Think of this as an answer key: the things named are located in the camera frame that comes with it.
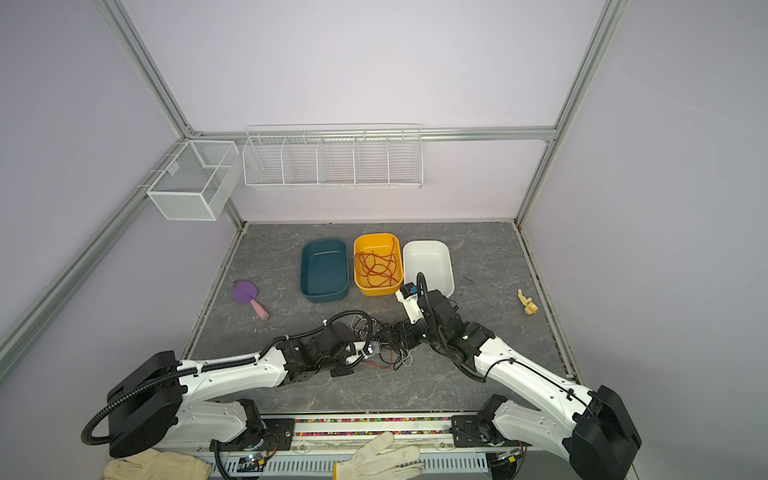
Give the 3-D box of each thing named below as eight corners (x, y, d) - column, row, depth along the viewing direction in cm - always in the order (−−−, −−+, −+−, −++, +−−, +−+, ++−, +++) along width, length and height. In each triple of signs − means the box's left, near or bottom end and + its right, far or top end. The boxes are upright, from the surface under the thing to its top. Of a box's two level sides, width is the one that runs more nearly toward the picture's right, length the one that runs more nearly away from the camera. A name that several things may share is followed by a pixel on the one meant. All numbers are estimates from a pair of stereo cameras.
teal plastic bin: (295, 305, 100) (290, 296, 95) (309, 249, 115) (305, 239, 111) (345, 304, 100) (343, 295, 95) (352, 249, 115) (350, 239, 111)
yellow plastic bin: (351, 296, 101) (349, 287, 97) (357, 244, 117) (355, 233, 112) (403, 296, 101) (403, 287, 97) (402, 243, 117) (402, 233, 112)
